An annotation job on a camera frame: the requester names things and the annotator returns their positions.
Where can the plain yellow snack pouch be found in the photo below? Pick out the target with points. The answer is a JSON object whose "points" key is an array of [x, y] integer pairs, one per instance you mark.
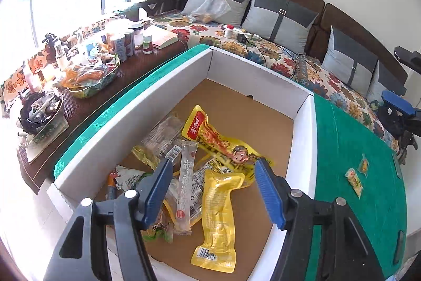
{"points": [[217, 252]]}

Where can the yellow cartoon snack pack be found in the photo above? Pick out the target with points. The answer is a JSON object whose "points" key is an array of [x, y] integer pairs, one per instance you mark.
{"points": [[233, 153]]}

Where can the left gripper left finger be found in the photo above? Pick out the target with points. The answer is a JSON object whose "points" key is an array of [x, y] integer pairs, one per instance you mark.
{"points": [[81, 251]]}

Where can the open book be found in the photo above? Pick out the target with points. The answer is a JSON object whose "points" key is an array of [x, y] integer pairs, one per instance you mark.
{"points": [[162, 38]]}

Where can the black bag pile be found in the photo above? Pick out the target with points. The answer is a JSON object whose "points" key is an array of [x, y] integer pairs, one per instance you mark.
{"points": [[404, 138]]}

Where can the floral sofa cover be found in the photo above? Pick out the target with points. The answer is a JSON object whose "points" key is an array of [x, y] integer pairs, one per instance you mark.
{"points": [[303, 69]]}

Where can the green tablecloth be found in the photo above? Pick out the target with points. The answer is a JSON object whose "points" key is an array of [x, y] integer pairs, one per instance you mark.
{"points": [[240, 111]]}

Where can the clear pack with orange snack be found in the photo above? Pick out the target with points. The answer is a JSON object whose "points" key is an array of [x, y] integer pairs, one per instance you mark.
{"points": [[363, 166]]}

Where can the rice cracker snack pack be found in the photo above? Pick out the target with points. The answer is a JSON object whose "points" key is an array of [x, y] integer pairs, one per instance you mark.
{"points": [[354, 181]]}

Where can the metal can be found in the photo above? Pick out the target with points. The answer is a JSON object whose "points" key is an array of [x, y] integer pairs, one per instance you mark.
{"points": [[117, 45]]}

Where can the white green jar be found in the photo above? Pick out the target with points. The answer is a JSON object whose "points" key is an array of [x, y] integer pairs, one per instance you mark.
{"points": [[147, 43]]}

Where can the grey pillow far right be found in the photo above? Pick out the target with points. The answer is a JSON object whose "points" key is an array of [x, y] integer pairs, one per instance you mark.
{"points": [[383, 80]]}

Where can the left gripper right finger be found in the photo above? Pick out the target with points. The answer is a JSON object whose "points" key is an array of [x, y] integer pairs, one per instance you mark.
{"points": [[345, 252]]}

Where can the bowl of dark items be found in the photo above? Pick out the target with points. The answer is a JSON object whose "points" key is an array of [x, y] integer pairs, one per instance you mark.
{"points": [[38, 109]]}

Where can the clear brown snack pack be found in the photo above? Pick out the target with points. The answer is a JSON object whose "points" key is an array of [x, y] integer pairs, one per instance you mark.
{"points": [[163, 141]]}

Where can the clear long snack stick pack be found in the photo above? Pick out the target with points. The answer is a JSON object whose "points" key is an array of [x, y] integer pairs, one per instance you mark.
{"points": [[182, 224]]}

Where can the white red-cap bottle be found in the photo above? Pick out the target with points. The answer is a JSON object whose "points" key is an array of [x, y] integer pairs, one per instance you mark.
{"points": [[229, 31]]}

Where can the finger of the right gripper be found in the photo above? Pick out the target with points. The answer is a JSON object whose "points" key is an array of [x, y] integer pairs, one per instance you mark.
{"points": [[399, 104]]}

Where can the white plastic bag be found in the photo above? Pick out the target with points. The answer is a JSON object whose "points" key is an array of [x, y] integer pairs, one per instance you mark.
{"points": [[209, 11]]}

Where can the green white snack pack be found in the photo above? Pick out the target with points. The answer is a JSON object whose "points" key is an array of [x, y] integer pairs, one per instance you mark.
{"points": [[121, 179]]}

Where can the bowl of orange snacks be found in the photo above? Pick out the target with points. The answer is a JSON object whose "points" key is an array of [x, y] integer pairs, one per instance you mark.
{"points": [[86, 75]]}

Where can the brown sofa backrest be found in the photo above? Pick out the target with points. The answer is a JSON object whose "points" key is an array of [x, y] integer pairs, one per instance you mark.
{"points": [[329, 15]]}

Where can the dark wooden side table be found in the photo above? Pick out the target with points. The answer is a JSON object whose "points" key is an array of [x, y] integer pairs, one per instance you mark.
{"points": [[80, 108]]}

